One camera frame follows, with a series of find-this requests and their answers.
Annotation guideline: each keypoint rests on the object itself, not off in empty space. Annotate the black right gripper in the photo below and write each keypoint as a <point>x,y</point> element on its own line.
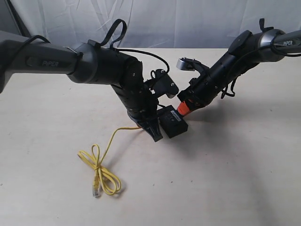
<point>207,86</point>

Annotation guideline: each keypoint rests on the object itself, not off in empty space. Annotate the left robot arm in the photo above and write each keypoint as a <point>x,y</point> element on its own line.
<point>90,63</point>

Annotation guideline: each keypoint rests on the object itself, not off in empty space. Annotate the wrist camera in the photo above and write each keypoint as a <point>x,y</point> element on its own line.
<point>162,84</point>
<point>187,64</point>

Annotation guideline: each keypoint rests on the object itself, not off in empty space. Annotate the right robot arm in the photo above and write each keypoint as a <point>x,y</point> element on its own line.
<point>245,52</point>

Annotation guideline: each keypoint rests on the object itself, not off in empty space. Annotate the black network switch box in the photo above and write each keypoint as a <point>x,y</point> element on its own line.
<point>171,121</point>

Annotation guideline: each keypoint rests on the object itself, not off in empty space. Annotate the white backdrop curtain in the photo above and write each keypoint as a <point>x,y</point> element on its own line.
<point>156,23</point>

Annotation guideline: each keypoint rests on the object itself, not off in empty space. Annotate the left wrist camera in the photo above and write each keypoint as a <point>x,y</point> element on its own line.
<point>162,84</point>

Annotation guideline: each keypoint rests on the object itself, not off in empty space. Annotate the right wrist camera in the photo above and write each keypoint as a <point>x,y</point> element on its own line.
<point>187,64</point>

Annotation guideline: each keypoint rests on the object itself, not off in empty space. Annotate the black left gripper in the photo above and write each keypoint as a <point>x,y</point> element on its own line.
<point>138,100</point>

